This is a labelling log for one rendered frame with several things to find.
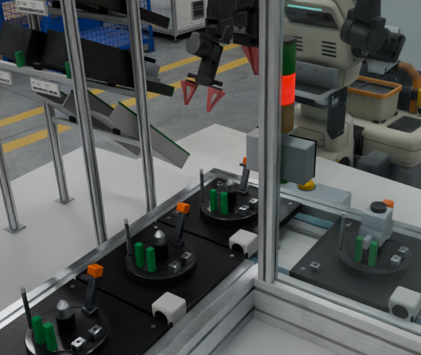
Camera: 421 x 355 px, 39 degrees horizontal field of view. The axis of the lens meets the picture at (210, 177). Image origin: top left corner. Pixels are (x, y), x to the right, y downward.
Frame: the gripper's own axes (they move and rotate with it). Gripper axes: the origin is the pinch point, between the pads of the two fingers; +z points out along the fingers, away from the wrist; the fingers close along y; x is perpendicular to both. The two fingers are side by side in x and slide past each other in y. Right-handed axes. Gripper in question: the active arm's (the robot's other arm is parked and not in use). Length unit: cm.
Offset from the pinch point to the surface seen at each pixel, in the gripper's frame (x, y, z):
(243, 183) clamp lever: -13.3, 5.1, 22.4
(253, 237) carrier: -27.7, 16.5, 25.5
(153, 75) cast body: -13.3, -20.3, 1.0
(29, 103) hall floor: 174, -321, 120
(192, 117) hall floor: 217, -185, 118
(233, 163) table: 21.4, -20.4, 37.2
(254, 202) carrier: -17.6, 10.6, 23.7
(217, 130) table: 40, -39, 37
